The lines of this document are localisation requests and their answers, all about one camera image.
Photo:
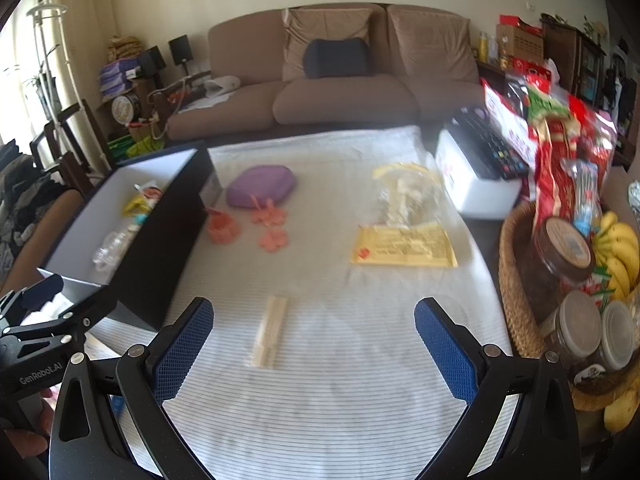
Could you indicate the black keyboard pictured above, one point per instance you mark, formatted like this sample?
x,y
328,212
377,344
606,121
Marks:
x,y
487,142

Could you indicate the yellow paper packet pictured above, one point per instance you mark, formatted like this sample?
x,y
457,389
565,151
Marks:
x,y
405,247

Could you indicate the yellow snack packet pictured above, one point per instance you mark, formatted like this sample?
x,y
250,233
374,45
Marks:
x,y
137,205

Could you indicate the grey lid jar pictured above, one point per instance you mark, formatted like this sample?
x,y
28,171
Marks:
x,y
617,332
575,322

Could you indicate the orange flower-shaped piece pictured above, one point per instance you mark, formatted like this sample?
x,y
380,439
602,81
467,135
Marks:
x,y
270,214
222,225
274,241

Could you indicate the white and red bag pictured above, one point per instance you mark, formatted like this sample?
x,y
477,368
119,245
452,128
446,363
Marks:
x,y
510,120

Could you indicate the white bag on sofa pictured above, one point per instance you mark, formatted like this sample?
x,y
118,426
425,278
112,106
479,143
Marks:
x,y
224,85

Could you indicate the round tin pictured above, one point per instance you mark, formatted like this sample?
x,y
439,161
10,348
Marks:
x,y
127,107

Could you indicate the dark wooden cabinet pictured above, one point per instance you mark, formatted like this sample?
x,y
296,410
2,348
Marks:
x,y
575,60

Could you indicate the blue and white packet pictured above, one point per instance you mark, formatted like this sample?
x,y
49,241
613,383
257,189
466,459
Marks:
x,y
582,195

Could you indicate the dark wooden chair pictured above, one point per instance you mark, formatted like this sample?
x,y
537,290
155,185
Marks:
x,y
70,130

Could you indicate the red and white packet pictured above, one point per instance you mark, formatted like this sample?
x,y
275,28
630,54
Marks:
x,y
149,191

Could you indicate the tan pillow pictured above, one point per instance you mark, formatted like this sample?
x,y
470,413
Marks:
x,y
327,25

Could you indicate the purple pouch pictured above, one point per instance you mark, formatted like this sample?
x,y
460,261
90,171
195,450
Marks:
x,y
260,187

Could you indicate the black speaker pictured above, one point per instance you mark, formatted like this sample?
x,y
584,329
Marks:
x,y
180,50
151,59

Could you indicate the purple tissue packs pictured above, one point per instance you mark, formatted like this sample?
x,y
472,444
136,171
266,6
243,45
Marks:
x,y
117,75

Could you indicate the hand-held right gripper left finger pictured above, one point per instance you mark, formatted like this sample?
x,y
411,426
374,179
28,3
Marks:
x,y
182,352

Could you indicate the brown lid jar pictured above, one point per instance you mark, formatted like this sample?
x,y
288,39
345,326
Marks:
x,y
562,250

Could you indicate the dark blue lumbar pillow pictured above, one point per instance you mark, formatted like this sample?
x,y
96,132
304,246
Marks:
x,y
336,59

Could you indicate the clear plastic bottle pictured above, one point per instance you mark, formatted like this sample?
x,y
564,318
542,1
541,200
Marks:
x,y
112,250

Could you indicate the green and red snack bag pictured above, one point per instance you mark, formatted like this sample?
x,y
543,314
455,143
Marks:
x,y
547,102

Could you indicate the cardboard box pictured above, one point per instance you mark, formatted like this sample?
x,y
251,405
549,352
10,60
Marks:
x,y
522,42

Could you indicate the brown armchair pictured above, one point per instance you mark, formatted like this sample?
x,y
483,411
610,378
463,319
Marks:
x,y
47,230

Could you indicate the black box with white inside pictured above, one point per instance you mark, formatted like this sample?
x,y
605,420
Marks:
x,y
165,240

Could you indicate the small teal item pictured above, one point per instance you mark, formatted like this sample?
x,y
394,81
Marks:
x,y
141,219

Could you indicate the brown sofa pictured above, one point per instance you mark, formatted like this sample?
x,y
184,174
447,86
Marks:
x,y
345,100

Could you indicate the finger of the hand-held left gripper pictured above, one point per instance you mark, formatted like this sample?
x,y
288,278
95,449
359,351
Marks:
x,y
50,287
92,312

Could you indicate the wicker basket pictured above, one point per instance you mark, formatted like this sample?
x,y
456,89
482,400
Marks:
x,y
515,280

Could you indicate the tan sofa back cushion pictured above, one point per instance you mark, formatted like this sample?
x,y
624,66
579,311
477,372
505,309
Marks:
x,y
432,45

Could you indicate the pile of clothes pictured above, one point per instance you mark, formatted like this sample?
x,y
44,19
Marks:
x,y
25,195

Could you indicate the wooden chopsticks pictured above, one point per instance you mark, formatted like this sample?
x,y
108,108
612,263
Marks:
x,y
267,332

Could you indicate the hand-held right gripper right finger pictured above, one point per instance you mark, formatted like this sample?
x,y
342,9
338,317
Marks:
x,y
445,355

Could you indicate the bunch of bananas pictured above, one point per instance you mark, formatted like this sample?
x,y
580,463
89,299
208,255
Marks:
x,y
620,250

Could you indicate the person's left hand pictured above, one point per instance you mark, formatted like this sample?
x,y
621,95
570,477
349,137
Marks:
x,y
22,442

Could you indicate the white plastic bag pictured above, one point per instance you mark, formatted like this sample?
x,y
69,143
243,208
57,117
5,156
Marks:
x,y
52,307

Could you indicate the single banana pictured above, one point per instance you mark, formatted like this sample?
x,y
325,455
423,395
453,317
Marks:
x,y
622,407

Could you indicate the clear plastic bag yellow header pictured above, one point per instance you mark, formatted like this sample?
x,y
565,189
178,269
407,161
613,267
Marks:
x,y
407,195

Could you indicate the white coat stand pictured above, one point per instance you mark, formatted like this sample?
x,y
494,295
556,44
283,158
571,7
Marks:
x,y
47,50

